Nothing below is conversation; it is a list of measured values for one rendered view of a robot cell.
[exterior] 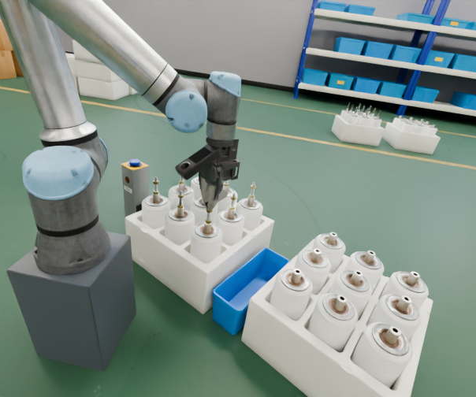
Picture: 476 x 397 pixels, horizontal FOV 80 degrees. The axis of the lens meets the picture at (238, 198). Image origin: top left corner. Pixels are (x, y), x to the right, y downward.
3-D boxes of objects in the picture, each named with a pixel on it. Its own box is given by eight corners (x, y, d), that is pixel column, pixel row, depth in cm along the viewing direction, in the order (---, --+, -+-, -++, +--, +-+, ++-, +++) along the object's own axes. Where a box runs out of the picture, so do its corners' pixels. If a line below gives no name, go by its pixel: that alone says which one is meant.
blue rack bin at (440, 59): (410, 63, 490) (416, 50, 480) (433, 66, 487) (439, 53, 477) (423, 64, 446) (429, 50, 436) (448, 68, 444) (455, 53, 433)
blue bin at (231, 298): (234, 339, 84) (239, 313, 78) (206, 317, 89) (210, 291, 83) (284, 285, 105) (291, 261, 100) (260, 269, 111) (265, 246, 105)
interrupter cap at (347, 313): (347, 328, 63) (348, 325, 62) (316, 307, 67) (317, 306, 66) (358, 308, 68) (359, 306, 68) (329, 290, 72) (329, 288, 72)
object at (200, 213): (210, 233, 115) (213, 194, 106) (217, 248, 108) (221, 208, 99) (186, 236, 112) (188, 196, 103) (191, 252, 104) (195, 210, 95)
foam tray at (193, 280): (202, 315, 90) (207, 273, 81) (127, 256, 108) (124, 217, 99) (266, 256, 118) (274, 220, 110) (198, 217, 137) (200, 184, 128)
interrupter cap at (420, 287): (422, 298, 74) (424, 296, 73) (392, 283, 77) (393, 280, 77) (427, 283, 79) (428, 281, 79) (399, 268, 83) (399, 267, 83)
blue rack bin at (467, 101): (448, 103, 508) (454, 90, 497) (470, 106, 505) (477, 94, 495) (462, 108, 464) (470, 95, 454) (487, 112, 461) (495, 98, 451)
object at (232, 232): (224, 270, 98) (229, 228, 89) (206, 254, 104) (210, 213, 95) (243, 259, 105) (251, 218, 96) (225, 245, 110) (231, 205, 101)
